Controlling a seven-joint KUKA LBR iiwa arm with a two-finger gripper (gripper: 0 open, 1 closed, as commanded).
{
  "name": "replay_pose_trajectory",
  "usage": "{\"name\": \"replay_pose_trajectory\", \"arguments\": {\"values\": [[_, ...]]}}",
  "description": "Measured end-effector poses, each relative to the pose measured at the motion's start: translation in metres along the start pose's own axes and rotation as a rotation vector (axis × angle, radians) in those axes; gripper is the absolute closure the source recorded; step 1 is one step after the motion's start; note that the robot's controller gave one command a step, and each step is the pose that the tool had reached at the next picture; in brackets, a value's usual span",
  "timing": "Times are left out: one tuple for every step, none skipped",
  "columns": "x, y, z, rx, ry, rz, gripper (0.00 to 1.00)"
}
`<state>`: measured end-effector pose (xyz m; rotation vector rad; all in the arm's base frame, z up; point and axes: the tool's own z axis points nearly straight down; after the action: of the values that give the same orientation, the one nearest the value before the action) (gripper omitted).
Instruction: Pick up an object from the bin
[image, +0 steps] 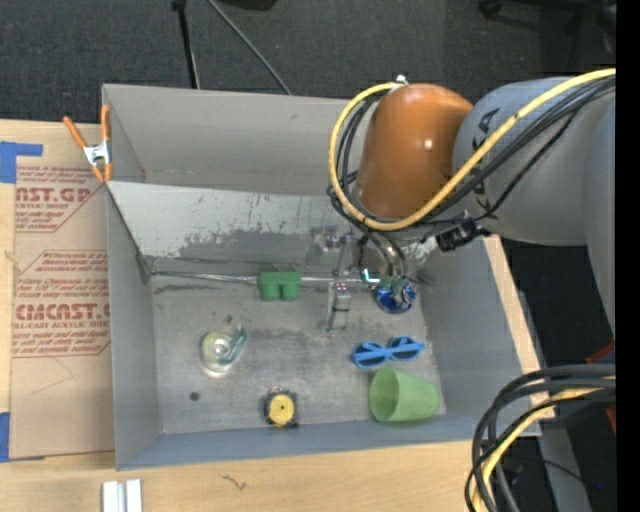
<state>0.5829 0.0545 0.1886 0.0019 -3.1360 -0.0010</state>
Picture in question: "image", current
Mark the green plastic cup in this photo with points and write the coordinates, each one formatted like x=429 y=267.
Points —
x=405 y=396

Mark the grey metal bin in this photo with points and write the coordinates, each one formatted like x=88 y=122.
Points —
x=280 y=360

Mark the green toy block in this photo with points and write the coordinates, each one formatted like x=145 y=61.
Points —
x=279 y=286

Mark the clear and green tape dispenser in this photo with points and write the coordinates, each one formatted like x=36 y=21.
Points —
x=220 y=349

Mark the brown cardboard board red print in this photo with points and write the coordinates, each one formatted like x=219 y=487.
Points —
x=55 y=280

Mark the yellow and black tape measure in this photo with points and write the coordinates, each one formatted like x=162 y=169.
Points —
x=281 y=408

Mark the blue sunglasses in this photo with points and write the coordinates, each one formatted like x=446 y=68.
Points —
x=387 y=351

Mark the black cylinder on white bracket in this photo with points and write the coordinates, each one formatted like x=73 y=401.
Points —
x=457 y=236

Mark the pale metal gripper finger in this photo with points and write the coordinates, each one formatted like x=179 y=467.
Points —
x=334 y=245
x=340 y=306

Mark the blue and white ball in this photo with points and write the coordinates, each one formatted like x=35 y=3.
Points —
x=395 y=301

